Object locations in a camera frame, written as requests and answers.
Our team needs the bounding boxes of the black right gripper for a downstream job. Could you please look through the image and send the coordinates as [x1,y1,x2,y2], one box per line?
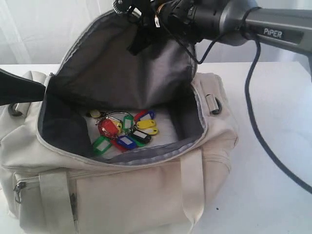
[128,0,195,56]

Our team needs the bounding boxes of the colourful key tag bunch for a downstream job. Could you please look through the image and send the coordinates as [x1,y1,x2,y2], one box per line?
[85,109,158,156]

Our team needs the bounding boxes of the cream duffel bag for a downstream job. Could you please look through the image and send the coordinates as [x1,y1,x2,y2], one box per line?
[0,11,238,234]

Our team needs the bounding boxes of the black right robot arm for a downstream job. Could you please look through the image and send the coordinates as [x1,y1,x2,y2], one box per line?
[127,0,312,56]

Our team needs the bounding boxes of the clear plastic-wrapped white package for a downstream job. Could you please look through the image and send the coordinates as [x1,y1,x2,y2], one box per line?
[79,107,178,161]

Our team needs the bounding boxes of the white backdrop curtain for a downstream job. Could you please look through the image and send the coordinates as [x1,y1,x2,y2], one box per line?
[0,0,312,67]

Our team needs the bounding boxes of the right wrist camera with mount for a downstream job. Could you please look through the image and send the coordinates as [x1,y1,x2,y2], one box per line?
[112,0,141,14]

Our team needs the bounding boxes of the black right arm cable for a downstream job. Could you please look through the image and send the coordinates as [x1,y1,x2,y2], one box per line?
[170,4,312,193]

